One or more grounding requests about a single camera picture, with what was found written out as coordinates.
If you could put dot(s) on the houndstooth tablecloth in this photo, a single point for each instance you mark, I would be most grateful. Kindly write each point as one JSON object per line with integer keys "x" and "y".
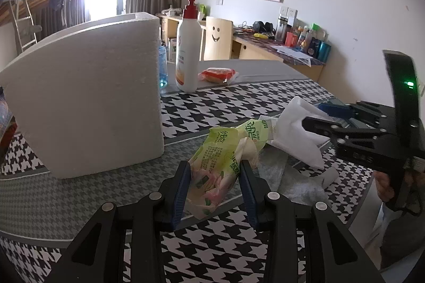
{"x": 215, "y": 110}

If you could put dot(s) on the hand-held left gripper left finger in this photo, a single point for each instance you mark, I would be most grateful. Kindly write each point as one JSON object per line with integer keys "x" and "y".
{"x": 181, "y": 200}

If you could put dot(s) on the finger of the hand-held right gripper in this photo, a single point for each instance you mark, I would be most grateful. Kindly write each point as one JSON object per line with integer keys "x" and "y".
{"x": 335, "y": 111}
{"x": 332, "y": 133}

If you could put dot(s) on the green floral wipes packet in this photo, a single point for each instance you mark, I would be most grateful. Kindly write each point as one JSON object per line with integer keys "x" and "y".
{"x": 212, "y": 170}

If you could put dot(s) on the white wall socket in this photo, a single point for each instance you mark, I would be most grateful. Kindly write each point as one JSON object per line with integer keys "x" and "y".
{"x": 287, "y": 11}

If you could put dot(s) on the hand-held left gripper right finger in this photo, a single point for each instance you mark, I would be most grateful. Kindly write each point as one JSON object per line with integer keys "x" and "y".
{"x": 249, "y": 196}

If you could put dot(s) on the person's right hand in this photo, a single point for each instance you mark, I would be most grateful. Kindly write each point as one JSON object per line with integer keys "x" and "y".
{"x": 383, "y": 185}

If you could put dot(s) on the white foam box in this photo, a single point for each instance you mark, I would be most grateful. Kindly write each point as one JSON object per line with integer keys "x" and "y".
{"x": 83, "y": 87}

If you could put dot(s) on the black headphones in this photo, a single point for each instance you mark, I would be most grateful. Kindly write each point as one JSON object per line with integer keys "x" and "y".
{"x": 262, "y": 27}

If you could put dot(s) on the white lotion pump bottle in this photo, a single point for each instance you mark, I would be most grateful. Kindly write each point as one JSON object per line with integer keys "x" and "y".
{"x": 189, "y": 53}

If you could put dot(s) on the wooden smiley face chair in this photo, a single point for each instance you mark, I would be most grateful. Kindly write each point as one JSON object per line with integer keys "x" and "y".
{"x": 217, "y": 37}

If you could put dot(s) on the red snack packet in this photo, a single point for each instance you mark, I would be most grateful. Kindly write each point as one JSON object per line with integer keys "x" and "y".
{"x": 217, "y": 74}

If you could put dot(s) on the person's right forearm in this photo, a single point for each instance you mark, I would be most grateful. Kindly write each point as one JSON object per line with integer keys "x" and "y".
{"x": 398, "y": 236}

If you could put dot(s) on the clear bottle dark lid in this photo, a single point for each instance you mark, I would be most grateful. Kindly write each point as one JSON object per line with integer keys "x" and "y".
{"x": 281, "y": 30}

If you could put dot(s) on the printed paper sheets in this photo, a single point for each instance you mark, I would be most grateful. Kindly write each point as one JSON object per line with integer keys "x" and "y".
{"x": 292, "y": 53}

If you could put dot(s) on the dark patterned desk mat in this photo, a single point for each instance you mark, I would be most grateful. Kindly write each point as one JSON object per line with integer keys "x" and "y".
{"x": 265, "y": 42}

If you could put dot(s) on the green carton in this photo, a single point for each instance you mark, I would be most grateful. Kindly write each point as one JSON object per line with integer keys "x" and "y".
{"x": 202, "y": 8}

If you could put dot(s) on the pale grey cloth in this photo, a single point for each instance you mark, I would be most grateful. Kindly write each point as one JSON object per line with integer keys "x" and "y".
{"x": 292, "y": 183}

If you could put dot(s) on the white tissue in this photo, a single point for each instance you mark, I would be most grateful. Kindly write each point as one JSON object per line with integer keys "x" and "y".
{"x": 295, "y": 137}

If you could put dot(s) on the yellow plastic item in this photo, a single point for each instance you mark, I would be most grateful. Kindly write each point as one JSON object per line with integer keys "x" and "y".
{"x": 260, "y": 36}

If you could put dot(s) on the green white tissue packet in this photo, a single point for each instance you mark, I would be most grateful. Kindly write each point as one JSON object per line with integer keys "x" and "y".
{"x": 255, "y": 132}

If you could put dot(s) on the white carton box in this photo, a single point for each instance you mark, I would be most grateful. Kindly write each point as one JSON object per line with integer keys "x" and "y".
{"x": 172, "y": 49}

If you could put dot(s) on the dark hanging clothes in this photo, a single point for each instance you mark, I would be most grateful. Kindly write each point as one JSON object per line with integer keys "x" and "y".
{"x": 56, "y": 4}

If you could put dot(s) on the row of toiletry bottles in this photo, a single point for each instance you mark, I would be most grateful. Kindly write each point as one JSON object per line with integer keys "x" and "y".
{"x": 308, "y": 40}

